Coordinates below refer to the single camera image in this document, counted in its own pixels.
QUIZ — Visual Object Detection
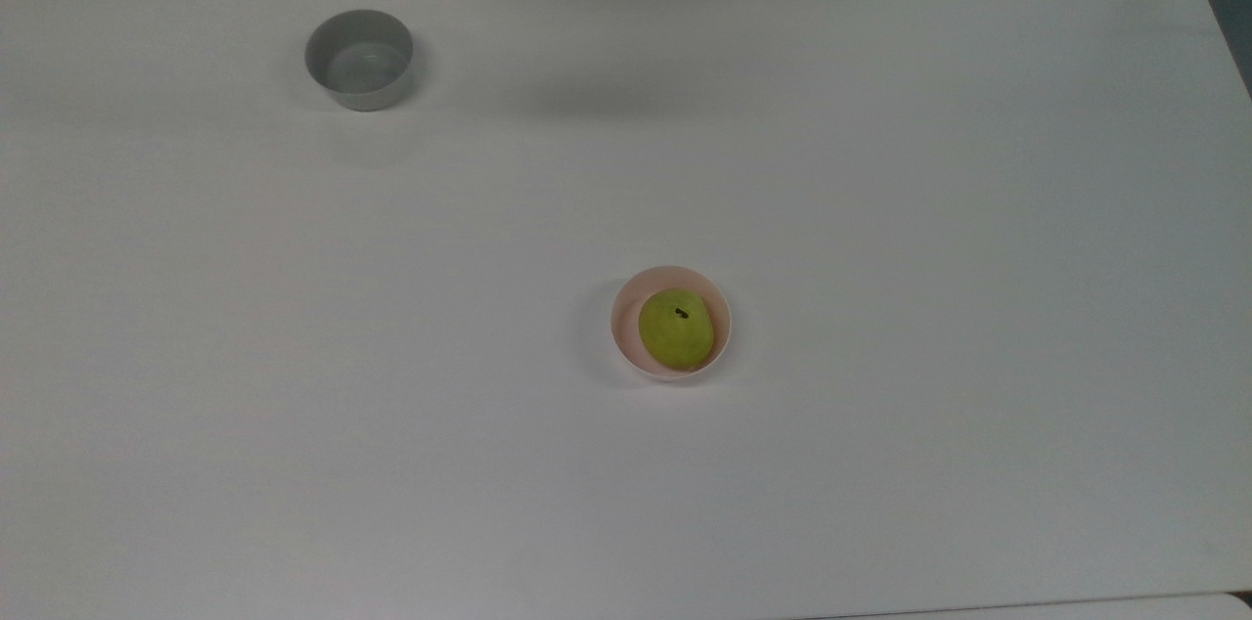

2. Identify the green pear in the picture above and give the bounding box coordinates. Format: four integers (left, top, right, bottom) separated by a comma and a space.
639, 288, 715, 373

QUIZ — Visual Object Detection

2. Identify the grey bowl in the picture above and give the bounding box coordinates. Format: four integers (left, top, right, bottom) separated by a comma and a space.
304, 9, 415, 112

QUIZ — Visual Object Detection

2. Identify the pink bowl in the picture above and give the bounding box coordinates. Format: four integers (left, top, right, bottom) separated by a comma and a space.
610, 265, 733, 383

